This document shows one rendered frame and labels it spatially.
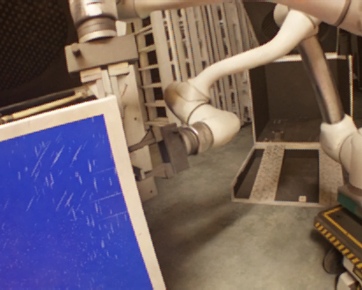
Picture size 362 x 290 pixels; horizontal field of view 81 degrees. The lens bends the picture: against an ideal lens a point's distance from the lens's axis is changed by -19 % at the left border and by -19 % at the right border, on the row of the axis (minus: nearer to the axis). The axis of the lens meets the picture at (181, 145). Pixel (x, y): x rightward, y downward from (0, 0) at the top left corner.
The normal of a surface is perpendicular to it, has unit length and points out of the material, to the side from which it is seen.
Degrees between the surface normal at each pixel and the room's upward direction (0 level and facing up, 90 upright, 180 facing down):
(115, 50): 80
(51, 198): 90
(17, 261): 90
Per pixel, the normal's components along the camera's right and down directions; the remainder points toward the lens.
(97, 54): 0.30, 0.06
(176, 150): 0.60, -0.09
